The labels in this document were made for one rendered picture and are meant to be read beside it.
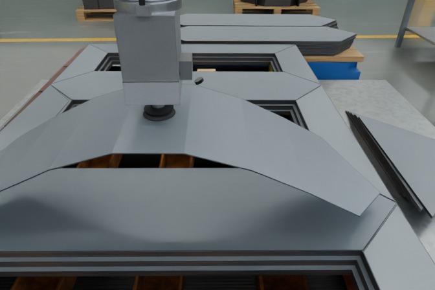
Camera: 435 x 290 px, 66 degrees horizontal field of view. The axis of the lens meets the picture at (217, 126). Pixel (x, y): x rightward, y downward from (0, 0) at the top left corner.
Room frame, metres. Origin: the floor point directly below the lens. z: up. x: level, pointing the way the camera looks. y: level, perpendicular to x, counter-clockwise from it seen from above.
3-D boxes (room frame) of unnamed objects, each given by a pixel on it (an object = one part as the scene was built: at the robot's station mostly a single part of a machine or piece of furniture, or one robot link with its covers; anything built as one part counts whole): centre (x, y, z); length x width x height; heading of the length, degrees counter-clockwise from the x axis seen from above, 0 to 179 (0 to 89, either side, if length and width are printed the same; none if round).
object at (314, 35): (1.41, -0.16, 0.82); 0.80 x 0.40 x 0.06; 91
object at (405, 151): (0.64, -0.48, 0.77); 0.45 x 0.20 x 0.04; 1
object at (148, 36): (0.38, 0.07, 1.11); 0.10 x 0.09 x 0.16; 93
